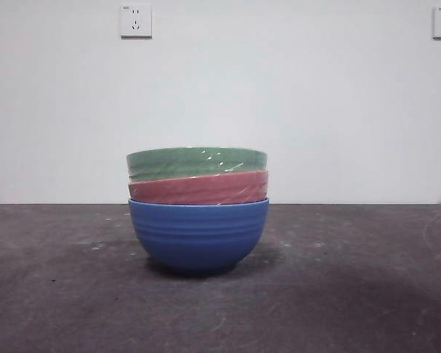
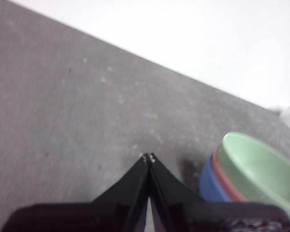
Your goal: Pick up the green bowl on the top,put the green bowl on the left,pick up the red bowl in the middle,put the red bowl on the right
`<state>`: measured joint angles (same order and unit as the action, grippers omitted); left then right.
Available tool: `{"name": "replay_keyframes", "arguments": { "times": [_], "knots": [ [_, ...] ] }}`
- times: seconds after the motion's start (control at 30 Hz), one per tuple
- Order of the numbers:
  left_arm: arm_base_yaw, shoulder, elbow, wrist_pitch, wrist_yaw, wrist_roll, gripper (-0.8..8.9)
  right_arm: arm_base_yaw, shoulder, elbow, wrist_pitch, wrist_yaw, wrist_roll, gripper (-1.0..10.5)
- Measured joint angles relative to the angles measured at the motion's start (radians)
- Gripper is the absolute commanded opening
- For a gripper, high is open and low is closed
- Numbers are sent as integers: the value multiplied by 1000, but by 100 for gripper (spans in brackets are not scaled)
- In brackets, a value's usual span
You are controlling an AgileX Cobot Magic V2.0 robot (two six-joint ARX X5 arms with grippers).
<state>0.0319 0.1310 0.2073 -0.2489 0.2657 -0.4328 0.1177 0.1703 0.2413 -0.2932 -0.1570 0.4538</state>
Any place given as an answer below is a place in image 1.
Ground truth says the red ribbed bowl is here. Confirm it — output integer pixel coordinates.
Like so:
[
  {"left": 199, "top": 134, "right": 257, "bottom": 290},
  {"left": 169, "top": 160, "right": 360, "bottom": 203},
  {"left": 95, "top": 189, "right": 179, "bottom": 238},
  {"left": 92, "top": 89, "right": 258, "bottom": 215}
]
[{"left": 127, "top": 169, "right": 269, "bottom": 206}]

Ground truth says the green ribbed bowl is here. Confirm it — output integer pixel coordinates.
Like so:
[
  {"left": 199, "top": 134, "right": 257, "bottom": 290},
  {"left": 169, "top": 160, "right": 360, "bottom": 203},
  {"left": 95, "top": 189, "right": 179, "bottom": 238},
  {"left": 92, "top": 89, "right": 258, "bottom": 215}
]
[{"left": 126, "top": 146, "right": 268, "bottom": 184}]

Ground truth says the blue ribbed bowl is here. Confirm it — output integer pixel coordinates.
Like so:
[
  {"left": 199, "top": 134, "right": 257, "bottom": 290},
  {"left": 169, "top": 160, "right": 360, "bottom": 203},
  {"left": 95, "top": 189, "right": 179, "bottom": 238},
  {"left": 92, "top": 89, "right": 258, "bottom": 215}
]
[{"left": 128, "top": 197, "right": 270, "bottom": 274}]

